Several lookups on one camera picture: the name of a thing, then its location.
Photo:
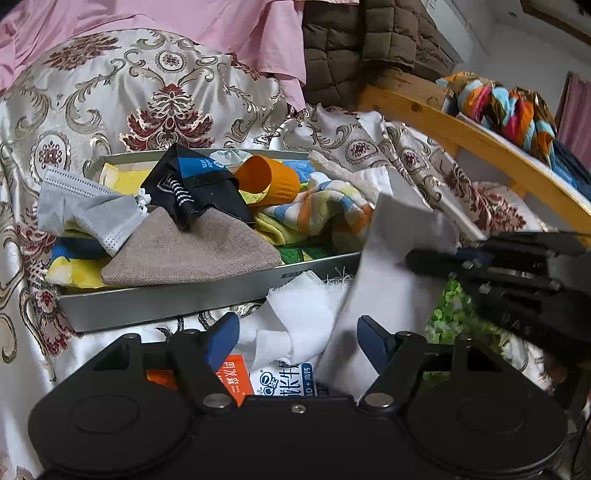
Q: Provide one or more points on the bag of green pieces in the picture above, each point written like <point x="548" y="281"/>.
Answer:
<point x="455" y="315"/>

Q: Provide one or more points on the colourful striped fabric bundle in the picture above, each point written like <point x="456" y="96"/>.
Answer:
<point x="522" y="117"/>

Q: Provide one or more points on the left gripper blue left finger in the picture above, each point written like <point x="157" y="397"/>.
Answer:
<point x="197" y="356"/>

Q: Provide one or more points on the striped pastel sock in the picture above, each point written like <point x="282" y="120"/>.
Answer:
<point x="324" y="201"/>

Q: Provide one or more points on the black blue sock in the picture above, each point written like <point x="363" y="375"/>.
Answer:
<point x="186" y="184"/>

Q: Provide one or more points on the pink hanging sheet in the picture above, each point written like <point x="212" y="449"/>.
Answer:
<point x="266" y="35"/>

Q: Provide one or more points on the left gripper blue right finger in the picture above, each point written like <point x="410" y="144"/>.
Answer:
<point x="397" y="358"/>

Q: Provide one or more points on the beige linen pouch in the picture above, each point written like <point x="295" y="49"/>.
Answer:
<point x="216" y="247"/>

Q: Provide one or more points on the orange silicone cup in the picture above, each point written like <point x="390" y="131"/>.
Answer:
<point x="267" y="182"/>

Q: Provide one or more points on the grey face mask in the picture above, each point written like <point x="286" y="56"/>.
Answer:
<point x="70" y="205"/>

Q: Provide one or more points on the brown quilted jacket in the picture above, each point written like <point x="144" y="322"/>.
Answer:
<point x="350" y="44"/>

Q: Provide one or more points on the orange white box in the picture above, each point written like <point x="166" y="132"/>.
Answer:
<point x="233" y="375"/>

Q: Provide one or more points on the white air conditioner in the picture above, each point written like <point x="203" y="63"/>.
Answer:
<point x="453" y="26"/>

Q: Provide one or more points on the grey tray with cartoon lining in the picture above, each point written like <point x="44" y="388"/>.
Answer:
<point x="114" y="307"/>

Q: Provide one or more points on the grey cloth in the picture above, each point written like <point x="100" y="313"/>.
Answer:
<point x="385" y="289"/>

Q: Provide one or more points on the floral satin bedspread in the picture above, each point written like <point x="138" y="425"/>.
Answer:
<point x="138" y="90"/>

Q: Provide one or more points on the white milk carton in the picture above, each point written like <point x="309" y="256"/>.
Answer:
<point x="284" y="380"/>

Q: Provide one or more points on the white gauze baby cloth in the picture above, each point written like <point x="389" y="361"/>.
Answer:
<point x="295" y="322"/>

